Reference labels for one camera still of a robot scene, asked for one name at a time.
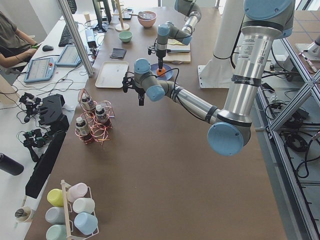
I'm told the black keyboard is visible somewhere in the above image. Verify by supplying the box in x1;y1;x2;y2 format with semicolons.
58;25;74;47

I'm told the cream rabbit tray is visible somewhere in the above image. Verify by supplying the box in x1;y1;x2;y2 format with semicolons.
95;61;129;89

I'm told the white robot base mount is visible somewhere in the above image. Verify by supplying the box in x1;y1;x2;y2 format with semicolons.
197;64;225;89

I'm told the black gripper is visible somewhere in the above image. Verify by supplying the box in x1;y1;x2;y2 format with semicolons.
134;85;145;106
156;49;165;70

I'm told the seated person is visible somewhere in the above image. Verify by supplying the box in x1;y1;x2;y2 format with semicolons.
0;12;38;68

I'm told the yellow cup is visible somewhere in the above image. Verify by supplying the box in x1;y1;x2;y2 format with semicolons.
47;188;64;207

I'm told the orange fruit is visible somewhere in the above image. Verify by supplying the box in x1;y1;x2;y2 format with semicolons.
156;67;166;77

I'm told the grey folded cloth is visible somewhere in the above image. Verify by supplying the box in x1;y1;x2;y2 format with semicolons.
110;47;127;59

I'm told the aluminium frame post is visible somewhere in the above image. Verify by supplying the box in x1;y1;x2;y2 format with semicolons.
57;0;94;77

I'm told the black computer mouse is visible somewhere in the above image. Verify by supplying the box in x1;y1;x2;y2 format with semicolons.
42;44;54;52

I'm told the steel muddler black tip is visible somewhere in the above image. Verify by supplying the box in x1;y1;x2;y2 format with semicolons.
166;49;191;54

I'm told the green cup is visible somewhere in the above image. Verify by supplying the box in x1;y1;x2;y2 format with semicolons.
45;224;67;240

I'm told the white cup rack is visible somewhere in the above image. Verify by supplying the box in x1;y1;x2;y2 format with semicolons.
60;179;100;240

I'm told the far blue teach pendant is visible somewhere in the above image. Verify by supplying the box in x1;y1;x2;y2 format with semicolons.
55;44;81;68

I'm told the grey cup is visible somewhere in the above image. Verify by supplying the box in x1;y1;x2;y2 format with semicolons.
45;206;65;225

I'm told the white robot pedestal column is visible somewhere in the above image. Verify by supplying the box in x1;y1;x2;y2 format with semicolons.
213;0;244;60

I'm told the pink ice bucket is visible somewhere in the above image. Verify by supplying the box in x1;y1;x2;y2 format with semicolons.
137;11;157;28

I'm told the wooden cutting board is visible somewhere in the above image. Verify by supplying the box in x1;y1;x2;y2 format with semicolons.
163;38;191;64

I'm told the pink cup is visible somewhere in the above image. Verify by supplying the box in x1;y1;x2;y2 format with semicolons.
66;182;88;203

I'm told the blue teach pendant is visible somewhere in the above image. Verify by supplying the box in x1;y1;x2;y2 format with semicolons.
55;44;81;68
24;57;55;83

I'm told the green bowl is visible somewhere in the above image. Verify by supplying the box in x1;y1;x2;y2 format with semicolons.
118;30;133;43

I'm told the copper wire bottle rack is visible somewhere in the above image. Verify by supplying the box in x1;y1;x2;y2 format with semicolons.
74;88;115;145

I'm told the near blue teach pendant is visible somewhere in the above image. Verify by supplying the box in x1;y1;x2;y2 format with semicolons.
24;57;55;83

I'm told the front tea bottle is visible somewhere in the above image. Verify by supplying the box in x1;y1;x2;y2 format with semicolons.
75;116;94;144

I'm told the blue cup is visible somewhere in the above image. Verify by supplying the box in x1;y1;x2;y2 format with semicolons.
74;212;98;235

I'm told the black foam holder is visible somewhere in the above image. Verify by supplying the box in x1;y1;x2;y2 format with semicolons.
39;93;70;135

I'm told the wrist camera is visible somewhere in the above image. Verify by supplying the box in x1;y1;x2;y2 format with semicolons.
122;76;135;93
147;44;157;55

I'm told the paper cup with tools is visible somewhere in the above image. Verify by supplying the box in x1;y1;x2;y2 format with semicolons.
14;206;36;223

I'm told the white cup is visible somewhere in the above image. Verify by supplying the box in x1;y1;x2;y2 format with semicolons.
72;197;96;214

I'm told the black bottle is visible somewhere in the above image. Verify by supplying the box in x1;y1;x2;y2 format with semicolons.
0;153;24;176

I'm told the right rear tea bottle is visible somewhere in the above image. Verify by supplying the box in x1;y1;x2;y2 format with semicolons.
95;104;112;129

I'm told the blue plate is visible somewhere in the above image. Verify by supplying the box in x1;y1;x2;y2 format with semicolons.
150;63;173;81

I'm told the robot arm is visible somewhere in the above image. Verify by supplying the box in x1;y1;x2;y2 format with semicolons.
131;0;295;156
154;0;202;71

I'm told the black monitor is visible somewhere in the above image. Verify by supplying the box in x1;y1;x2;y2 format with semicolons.
91;0;112;33

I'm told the wooden stand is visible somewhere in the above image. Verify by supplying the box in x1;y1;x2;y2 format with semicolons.
113;0;130;32

